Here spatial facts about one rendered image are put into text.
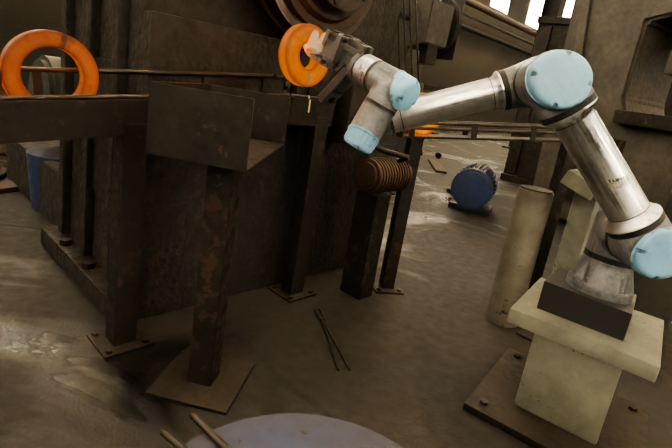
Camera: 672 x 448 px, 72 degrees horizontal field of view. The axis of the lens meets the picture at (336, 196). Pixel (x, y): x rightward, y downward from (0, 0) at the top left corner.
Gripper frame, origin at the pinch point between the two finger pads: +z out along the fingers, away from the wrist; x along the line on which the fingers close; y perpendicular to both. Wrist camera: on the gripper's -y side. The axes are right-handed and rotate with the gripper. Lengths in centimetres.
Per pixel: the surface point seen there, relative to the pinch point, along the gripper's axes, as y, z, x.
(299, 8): 6.3, 19.0, -10.3
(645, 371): -32, -98, -31
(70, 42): -12, 18, 49
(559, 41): 27, 112, -434
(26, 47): -14, 17, 57
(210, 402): -76, -37, 30
